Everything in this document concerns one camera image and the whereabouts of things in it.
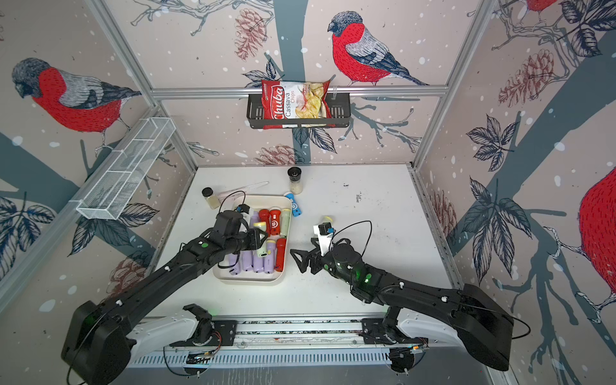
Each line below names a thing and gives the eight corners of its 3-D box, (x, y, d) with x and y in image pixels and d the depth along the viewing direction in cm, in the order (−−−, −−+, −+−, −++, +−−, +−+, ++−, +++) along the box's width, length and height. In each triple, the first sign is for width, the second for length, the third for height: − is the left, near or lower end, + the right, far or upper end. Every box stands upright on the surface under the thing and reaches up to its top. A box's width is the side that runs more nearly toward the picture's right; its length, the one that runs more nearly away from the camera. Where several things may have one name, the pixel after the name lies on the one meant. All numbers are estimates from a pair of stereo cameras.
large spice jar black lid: (289, 194, 111) (286, 178, 102) (290, 183, 115) (287, 167, 107) (302, 194, 111) (301, 178, 102) (303, 183, 115) (302, 167, 107)
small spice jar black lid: (206, 208, 106) (199, 197, 99) (210, 199, 110) (203, 187, 103) (218, 208, 106) (211, 197, 99) (221, 199, 110) (215, 187, 103)
